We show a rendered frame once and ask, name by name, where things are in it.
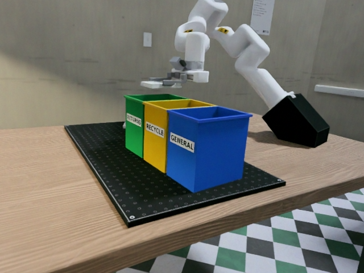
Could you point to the green open-top bin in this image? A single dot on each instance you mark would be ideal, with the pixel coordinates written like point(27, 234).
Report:
point(135, 119)

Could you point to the blue bin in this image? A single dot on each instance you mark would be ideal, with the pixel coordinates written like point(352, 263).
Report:
point(206, 146)

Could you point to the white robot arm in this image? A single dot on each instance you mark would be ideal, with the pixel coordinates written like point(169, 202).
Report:
point(245, 43)

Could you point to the yellow bin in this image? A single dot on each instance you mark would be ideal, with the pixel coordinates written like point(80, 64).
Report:
point(156, 123)

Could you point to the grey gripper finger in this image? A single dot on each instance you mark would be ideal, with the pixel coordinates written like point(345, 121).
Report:
point(183, 76)
point(169, 76)

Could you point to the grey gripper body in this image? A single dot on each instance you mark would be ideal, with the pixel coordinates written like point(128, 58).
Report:
point(197, 75)

